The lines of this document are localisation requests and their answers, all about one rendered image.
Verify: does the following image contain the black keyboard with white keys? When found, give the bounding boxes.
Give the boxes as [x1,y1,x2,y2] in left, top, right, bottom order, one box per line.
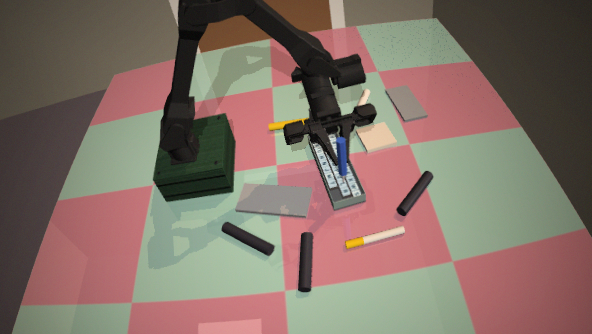
[308,132,366,211]

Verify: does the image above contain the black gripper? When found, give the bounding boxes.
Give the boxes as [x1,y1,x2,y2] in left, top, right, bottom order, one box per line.
[283,87,377,166]

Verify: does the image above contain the dark grey cylinder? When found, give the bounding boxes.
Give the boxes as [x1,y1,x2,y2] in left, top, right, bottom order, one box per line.
[396,171,433,216]
[298,232,313,292]
[221,222,274,256]

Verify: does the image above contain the peach flat square pad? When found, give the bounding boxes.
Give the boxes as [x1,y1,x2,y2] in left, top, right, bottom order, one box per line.
[356,122,397,153]

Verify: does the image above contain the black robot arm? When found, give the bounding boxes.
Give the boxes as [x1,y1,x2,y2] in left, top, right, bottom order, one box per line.
[160,0,366,165]

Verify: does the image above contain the blue stylus with grey tip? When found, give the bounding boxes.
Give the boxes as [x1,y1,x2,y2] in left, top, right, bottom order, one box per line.
[336,137,348,182]

